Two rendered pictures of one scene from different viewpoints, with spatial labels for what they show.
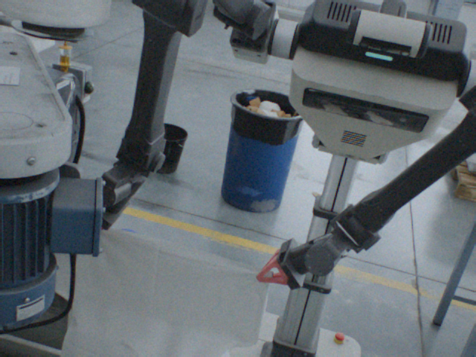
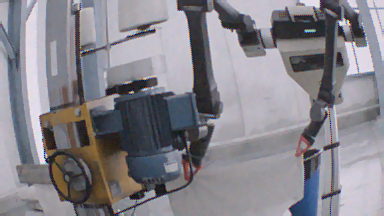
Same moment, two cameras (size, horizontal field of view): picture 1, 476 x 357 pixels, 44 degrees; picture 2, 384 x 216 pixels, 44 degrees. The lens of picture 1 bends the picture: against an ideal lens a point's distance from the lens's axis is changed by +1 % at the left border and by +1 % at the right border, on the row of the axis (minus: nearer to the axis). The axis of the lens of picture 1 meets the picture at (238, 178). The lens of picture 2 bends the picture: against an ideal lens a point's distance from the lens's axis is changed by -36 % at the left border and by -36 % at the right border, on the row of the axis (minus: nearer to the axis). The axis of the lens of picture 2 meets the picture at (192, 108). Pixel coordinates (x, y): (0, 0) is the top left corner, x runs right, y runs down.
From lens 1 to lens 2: 117 cm
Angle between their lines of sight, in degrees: 25
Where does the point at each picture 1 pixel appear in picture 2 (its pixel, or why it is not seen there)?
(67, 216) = (175, 102)
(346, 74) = (302, 44)
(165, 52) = (200, 24)
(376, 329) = not seen: outside the picture
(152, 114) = (205, 66)
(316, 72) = (289, 47)
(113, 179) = not seen: hidden behind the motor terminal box
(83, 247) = (189, 121)
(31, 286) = (168, 152)
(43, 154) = (156, 63)
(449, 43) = not seen: hidden behind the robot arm
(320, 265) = (316, 114)
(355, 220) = (323, 90)
